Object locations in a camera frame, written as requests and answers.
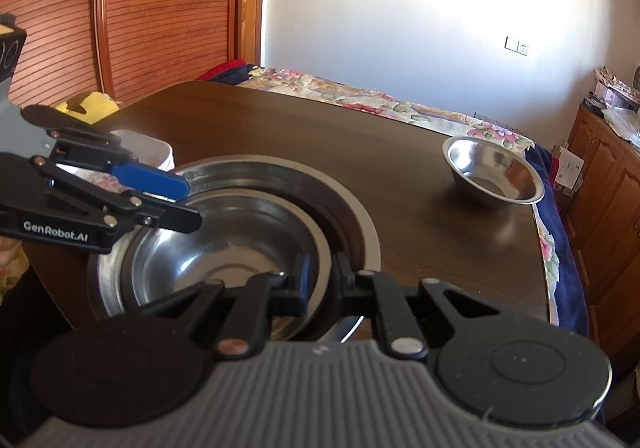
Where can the white paper sheet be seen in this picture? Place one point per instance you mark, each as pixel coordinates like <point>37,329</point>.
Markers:
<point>570,167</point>

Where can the floral cloth bundle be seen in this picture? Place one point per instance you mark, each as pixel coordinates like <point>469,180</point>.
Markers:
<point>617,80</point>

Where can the white wall switch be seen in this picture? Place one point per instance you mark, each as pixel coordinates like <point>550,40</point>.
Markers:
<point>516,45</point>

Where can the small steel bowl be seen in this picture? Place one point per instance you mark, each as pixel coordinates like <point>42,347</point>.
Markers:
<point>492,172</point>

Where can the medium steel bowl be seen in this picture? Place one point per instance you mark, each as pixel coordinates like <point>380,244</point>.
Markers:
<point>210,248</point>

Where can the stack of boxes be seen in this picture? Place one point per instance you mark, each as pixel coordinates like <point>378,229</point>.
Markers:
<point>607,100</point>

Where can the large floral rectangular plate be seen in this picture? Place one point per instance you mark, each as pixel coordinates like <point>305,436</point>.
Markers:
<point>147,150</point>

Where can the white round plate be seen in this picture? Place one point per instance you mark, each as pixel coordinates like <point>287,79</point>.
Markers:
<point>372,238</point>

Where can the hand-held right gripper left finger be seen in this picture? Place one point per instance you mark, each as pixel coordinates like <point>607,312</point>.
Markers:
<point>301,285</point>

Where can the wooden slatted wardrobe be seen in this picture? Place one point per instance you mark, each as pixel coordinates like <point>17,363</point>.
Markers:
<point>150,2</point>

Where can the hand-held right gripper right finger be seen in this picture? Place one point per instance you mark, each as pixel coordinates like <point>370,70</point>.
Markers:
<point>341,278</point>

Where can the large steel bowl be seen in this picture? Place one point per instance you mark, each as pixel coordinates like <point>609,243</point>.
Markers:
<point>260,175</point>

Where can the clear plastic bag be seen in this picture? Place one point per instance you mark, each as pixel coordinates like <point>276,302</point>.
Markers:
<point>625,125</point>

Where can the yellow plush toy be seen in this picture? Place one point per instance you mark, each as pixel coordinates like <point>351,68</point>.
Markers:
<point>92,107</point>

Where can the red cloth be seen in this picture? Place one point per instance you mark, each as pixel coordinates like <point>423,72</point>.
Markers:
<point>222,69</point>

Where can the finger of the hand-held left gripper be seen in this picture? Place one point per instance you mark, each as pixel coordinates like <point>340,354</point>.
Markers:
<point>150,180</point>
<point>165,218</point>

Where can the wooden cabinet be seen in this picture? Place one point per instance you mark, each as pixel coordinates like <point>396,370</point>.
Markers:
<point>610,208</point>

